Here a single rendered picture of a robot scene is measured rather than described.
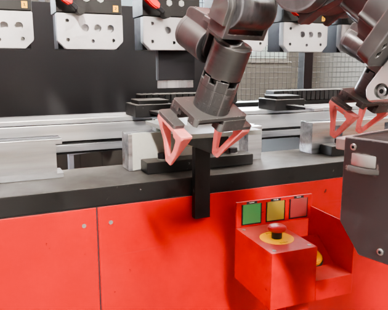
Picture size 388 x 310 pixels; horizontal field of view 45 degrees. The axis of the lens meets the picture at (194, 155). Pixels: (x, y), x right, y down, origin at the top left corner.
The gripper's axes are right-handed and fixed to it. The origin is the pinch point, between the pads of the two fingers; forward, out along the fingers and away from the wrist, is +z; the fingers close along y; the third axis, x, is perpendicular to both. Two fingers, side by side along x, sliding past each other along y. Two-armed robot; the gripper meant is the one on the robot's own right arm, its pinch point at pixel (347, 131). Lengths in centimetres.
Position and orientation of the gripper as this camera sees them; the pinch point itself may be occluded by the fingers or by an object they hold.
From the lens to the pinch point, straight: 108.1
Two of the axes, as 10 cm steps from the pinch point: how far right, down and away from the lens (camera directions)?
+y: -7.8, 1.2, -6.2
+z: -2.8, 8.1, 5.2
